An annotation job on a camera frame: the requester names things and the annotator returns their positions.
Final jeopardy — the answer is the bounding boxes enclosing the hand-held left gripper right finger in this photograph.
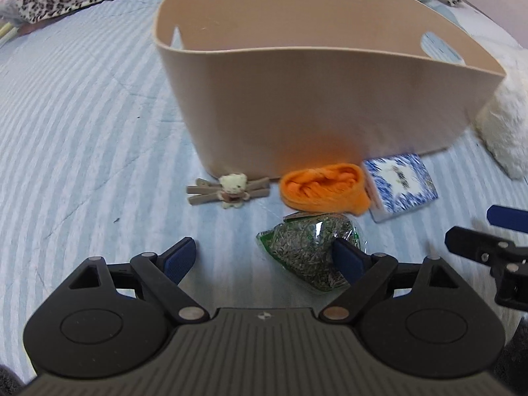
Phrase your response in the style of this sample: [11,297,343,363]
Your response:
[323,237,467,322]

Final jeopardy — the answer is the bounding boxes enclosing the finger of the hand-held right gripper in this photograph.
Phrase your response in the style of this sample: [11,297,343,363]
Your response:
[445,226,528,307]
[486,205,528,226]

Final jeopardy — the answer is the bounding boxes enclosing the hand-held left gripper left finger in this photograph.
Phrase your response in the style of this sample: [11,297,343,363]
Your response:
[68,237,210,323]

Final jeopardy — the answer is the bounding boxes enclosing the clear bag of dried herbs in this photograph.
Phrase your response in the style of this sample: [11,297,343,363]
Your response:
[255,212,364,296]

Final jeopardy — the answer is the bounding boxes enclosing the beige plastic basket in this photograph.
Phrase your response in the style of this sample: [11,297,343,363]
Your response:
[152,0,507,180]

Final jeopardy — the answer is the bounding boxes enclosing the orange knitted cloth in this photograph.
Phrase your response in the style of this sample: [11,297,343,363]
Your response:
[280,163,371,216]

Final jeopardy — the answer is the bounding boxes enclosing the bear hair clip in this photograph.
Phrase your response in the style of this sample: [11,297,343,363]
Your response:
[186,173,271,210]

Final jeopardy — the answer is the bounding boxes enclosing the white fluffy plush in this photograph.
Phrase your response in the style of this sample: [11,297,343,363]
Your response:
[474,49,528,181]

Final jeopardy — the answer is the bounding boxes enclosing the blue white patterned box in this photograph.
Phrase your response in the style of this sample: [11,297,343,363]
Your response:
[362,153,438,224]

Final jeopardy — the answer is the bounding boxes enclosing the blue white striped bed sheet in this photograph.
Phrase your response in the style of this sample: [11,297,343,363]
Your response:
[0,0,528,374]

